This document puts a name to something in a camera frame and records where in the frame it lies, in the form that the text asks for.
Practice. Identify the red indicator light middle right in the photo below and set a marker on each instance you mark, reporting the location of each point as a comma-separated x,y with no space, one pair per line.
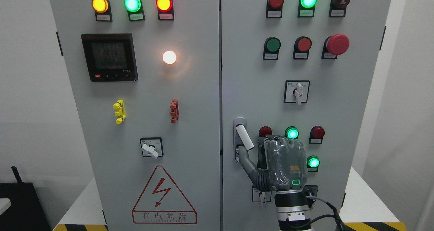
316,135

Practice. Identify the yellow indicator light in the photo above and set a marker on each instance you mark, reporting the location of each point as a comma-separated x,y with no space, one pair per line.
102,10

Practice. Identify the green lit indicator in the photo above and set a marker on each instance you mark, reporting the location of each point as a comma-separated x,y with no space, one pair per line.
292,132
306,8

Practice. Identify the red terminal connector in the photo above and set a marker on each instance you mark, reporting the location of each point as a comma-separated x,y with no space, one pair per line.
174,113

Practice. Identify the silver door handle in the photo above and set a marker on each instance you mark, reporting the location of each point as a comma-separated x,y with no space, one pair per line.
240,137

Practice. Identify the white lit indicator lamp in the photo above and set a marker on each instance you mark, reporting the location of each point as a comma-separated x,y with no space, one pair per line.
169,57

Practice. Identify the green lit indicator middle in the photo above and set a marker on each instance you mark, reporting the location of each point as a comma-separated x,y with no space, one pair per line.
292,132

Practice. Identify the white rotary switch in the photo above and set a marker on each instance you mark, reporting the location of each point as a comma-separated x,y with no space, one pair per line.
296,91
262,197

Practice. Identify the black digital power meter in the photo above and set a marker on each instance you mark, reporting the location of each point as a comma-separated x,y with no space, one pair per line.
110,57

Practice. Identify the left door rotary switch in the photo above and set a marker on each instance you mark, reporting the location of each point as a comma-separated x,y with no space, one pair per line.
152,147

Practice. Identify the green lit indicator top right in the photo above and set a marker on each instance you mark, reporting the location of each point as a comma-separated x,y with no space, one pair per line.
306,8

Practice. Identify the black box at left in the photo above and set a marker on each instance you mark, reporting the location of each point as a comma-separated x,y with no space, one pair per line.
25,212

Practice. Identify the green indicator light top left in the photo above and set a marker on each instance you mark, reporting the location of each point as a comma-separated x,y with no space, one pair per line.
135,10

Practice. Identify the grey cabinet door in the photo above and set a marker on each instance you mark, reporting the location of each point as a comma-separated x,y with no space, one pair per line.
191,145
253,88

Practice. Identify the red electric hazard sticker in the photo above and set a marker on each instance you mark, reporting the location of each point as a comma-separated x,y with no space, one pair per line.
162,202

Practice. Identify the right grey cabinet door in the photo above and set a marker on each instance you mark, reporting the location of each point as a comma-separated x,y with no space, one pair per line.
253,88

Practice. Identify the red-orange indicator light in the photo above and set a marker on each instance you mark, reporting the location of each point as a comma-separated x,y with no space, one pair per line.
165,10

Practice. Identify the red indicator light middle left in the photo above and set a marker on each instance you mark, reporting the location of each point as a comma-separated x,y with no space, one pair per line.
265,130

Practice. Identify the black selector knob switch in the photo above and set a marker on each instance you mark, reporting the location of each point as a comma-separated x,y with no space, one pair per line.
311,190

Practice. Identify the dark red buzzer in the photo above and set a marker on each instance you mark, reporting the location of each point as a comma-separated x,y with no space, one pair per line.
338,8

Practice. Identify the white rotary switch lower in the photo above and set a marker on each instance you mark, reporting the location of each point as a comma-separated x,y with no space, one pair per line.
262,197

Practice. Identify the red emergency stop button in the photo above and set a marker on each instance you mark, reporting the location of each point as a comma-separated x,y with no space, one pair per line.
335,45

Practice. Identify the red indicator light top right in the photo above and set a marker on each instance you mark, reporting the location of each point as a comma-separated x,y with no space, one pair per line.
274,9

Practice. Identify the white rotary switch upper right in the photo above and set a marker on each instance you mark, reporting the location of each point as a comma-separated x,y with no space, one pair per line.
296,91

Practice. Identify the green lit button lower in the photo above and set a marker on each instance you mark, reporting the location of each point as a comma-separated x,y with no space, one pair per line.
313,163

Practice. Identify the yellow terminal connector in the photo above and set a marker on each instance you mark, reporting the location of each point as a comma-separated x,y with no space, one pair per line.
119,111

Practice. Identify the red indicator light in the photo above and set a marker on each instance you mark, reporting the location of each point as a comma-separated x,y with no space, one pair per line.
316,135
274,9
265,130

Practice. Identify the green push button upper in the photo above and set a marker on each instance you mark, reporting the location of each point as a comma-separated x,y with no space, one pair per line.
271,49

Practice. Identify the left grey cabinet door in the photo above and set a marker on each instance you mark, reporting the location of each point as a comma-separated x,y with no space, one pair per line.
191,145

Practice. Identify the red push button upper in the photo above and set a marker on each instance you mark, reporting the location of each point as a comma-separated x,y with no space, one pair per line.
302,47

